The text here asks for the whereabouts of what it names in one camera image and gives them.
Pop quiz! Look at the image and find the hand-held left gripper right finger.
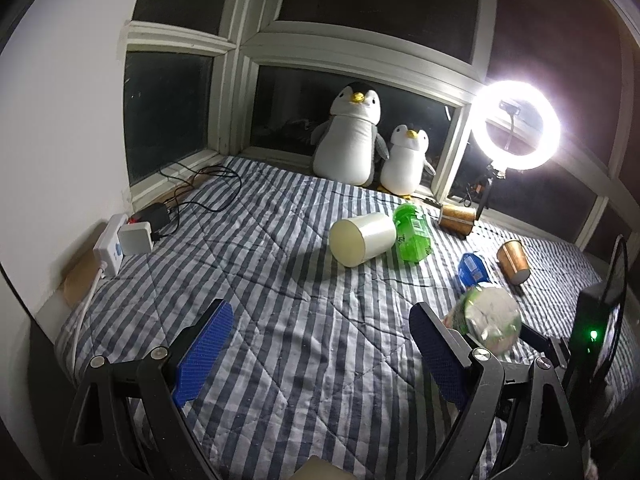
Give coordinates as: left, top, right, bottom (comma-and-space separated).
408, 302, 586, 480

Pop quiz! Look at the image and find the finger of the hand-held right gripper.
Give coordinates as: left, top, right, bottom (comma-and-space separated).
519, 324, 572, 377

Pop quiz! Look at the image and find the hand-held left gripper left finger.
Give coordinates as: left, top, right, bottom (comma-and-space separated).
60, 298, 235, 480

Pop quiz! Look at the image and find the cream white cup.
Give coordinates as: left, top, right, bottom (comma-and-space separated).
329, 212, 399, 267

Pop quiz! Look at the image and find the green clear cup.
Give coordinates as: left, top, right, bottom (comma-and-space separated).
444, 284, 524, 351

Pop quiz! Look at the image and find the brown paper cup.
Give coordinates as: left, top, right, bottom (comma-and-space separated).
438, 203, 477, 238
496, 239, 531, 286

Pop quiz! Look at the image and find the blue plastic packet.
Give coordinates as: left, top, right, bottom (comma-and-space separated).
457, 252, 491, 289

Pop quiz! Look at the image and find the striped blanket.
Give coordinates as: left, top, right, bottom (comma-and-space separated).
54, 154, 617, 480

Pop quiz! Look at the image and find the green plastic bottle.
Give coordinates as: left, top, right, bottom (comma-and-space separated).
392, 203, 435, 263

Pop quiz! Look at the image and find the white power adapter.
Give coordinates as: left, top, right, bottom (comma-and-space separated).
118, 221, 154, 257

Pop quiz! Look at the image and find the white power strip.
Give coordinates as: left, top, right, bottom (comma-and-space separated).
93, 213, 130, 277

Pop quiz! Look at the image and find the brown cardboard piece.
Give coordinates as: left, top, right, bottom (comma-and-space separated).
62, 254, 103, 307

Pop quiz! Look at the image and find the small penguin plush toy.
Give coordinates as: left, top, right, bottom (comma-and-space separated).
377, 124, 436, 196

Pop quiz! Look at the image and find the large penguin plush toy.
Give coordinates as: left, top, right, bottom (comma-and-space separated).
310, 81, 391, 189

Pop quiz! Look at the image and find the white power cable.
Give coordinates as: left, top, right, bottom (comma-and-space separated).
69, 259, 109, 378

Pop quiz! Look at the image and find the black ring light stand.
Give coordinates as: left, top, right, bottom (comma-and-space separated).
462, 101, 521, 223

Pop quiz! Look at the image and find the black power adapter with cables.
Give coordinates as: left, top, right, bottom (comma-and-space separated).
150, 161, 244, 241

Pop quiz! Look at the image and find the white window frame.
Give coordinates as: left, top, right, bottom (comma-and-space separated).
119, 0, 621, 251

